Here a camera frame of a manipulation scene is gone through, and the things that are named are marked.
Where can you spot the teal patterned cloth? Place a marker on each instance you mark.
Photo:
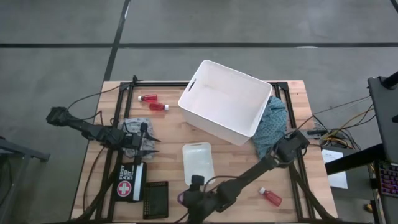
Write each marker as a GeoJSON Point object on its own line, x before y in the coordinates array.
{"type": "Point", "coordinates": [273, 121]}

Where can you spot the black first aid kit pouch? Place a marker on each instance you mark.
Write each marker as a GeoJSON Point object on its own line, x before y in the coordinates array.
{"type": "Point", "coordinates": [129, 182]}

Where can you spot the small yellow object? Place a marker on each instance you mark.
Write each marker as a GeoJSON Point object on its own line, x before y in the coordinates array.
{"type": "Point", "coordinates": [368, 207]}

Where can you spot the large white perforated basket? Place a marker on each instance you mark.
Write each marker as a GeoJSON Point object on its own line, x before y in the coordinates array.
{"type": "Point", "coordinates": [224, 99]}

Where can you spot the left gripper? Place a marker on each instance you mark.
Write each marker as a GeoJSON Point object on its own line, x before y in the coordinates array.
{"type": "Point", "coordinates": [134, 142]}

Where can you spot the grey metal table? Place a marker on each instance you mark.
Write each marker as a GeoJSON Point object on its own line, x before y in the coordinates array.
{"type": "Point", "coordinates": [18, 152]}

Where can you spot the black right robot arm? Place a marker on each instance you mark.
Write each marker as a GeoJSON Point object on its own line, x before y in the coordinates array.
{"type": "Point", "coordinates": [248, 172]}

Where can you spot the small white plastic bin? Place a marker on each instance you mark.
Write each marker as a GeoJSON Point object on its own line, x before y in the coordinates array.
{"type": "Point", "coordinates": [197, 161]}

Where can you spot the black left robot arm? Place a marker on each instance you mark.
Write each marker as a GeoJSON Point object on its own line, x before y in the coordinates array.
{"type": "Point", "coordinates": [90, 129]}

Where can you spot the black desk beam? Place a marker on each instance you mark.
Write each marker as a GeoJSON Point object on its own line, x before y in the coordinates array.
{"type": "Point", "coordinates": [354, 160]}

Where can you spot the red medicine bottle white cap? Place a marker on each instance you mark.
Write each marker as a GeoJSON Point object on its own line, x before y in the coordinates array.
{"type": "Point", "coordinates": [148, 98]}
{"type": "Point", "coordinates": [271, 197]}
{"type": "Point", "coordinates": [158, 106]}

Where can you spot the small black mesh basket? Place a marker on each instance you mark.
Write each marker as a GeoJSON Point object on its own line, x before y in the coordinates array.
{"type": "Point", "coordinates": [155, 199]}

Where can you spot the white paper sheet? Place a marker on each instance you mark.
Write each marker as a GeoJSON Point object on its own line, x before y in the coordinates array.
{"type": "Point", "coordinates": [337, 182]}

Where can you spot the grey patterned cloth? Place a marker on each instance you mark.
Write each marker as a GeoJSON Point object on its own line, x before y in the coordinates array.
{"type": "Point", "coordinates": [133, 122]}

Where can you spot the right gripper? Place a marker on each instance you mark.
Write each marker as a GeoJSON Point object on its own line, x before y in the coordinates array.
{"type": "Point", "coordinates": [200, 205]}

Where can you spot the backlit computer keyboard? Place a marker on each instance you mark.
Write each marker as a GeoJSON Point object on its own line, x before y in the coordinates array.
{"type": "Point", "coordinates": [388, 179]}

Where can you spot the purple bandage roll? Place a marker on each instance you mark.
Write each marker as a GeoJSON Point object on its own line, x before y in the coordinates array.
{"type": "Point", "coordinates": [179, 197]}

